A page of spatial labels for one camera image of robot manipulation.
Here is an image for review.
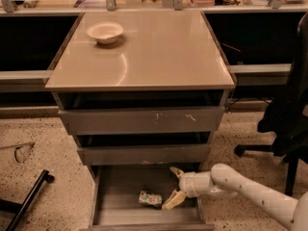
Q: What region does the black office chair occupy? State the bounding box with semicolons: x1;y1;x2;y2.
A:
234;13;308;196

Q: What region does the white bowl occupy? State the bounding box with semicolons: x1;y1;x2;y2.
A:
87;21;124;44

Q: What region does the grey top drawer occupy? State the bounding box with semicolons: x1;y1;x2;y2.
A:
59;106;224;135

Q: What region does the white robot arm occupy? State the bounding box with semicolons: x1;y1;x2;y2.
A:
162;164;308;231

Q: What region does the black chair leg left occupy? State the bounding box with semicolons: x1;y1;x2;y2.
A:
0;169;55;231

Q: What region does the grey middle drawer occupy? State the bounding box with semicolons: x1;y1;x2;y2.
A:
77;143;211;166

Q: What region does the grey open bottom drawer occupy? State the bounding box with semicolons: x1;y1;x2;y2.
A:
81;165;215;231

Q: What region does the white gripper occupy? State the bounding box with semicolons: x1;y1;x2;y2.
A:
162;167;213;210

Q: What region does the grey drawer cabinet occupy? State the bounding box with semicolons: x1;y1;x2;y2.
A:
43;9;236;231

